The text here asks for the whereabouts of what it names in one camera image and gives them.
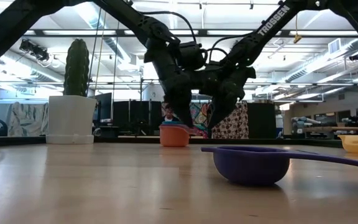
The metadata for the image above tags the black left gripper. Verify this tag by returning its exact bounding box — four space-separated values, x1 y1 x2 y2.
144 35 195 129

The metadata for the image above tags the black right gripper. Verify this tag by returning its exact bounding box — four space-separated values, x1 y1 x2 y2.
197 62 257 130

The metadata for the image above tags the orange measuring cup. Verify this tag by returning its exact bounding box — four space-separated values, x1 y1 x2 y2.
159 124 190 147

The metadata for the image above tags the dark blue measuring cup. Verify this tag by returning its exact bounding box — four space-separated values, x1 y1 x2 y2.
201 146 358 187

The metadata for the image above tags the person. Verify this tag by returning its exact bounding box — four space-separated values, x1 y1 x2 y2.
161 107 180 123

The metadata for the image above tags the brown dotted cloth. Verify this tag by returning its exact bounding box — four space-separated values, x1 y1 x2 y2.
211 101 249 139

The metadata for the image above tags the colourful patterned quilt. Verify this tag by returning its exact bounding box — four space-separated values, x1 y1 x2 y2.
162 101 213 138

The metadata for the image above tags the white cylindrical tank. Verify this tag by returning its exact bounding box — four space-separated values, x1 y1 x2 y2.
141 83 167 102

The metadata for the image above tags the black cabinet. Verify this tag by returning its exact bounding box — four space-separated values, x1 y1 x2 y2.
247 102 277 139

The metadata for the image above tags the black partition panel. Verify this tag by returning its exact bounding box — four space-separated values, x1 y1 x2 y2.
112 99 163 134

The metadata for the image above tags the grey background robot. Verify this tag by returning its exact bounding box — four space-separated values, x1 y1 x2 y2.
290 116 321 135

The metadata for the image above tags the black background monitor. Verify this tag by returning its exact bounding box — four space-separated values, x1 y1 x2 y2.
93 92 113 125

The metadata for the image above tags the yellow hanging hook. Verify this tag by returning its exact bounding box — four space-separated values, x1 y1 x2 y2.
293 14 303 44

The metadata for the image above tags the white plant pot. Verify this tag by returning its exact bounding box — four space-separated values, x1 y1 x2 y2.
45 95 98 145

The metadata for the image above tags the green cactus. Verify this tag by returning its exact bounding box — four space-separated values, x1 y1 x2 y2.
63 38 90 96

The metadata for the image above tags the wooden background table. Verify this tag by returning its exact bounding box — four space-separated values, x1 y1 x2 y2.
303 126 358 132

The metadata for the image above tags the leaf patterned cloth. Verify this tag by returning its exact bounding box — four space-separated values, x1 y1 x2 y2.
7 101 49 137

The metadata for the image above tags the black ceiling spotlight cluster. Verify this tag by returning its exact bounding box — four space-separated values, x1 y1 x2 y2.
19 39 51 62

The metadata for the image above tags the black overhead rig beam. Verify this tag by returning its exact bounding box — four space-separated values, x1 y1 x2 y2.
20 29 358 39

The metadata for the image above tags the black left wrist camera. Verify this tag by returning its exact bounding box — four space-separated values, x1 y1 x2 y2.
178 41 208 71

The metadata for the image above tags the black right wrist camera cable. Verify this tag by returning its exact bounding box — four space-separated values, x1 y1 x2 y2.
208 32 254 63

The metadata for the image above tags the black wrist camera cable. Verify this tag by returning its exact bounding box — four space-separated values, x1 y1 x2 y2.
138 11 198 44
208 32 254 63

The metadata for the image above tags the black left wrist camera cable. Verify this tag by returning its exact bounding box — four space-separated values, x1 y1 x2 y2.
138 11 198 44

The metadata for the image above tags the white wall air vent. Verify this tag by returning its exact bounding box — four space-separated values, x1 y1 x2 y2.
328 37 342 55

